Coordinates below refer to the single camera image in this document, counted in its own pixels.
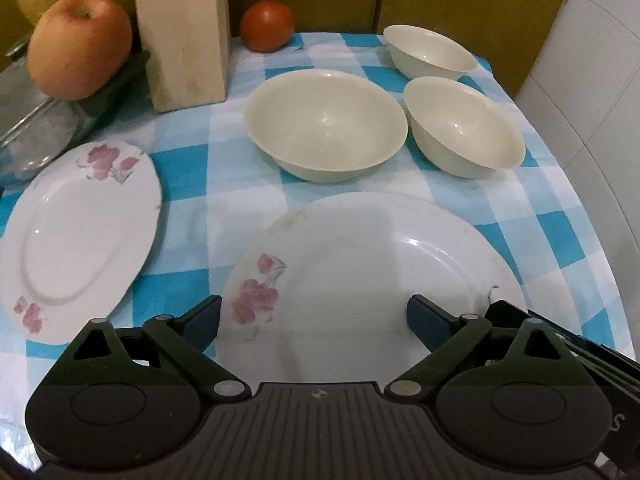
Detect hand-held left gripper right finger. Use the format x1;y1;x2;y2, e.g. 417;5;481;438
384;294;577;404

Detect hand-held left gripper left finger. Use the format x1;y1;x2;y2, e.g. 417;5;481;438
60;295;252;404

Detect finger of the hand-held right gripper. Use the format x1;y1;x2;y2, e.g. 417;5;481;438
486;300;532;329

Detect round floral white plate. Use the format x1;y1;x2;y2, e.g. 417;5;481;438
215;191;529;386

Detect oval floral white plate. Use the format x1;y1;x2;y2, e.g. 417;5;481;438
0;141;164;346

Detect medium cream bowl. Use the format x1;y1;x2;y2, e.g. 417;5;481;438
404;76;526;179

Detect large cream bowl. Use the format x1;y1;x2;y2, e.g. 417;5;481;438
244;69;409;184

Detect small cream bowl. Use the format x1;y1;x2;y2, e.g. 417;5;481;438
383;24;479;81

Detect blue white checkered tablecloth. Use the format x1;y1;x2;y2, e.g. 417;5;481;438
0;32;626;473

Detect clear glass container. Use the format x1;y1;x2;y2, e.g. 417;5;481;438
0;40;97;184

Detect wooden knife block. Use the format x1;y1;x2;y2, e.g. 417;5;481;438
132;0;231;113

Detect red yellow apple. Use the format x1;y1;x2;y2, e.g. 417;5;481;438
27;0;134;101

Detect red tomato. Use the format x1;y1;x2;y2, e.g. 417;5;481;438
239;1;295;53

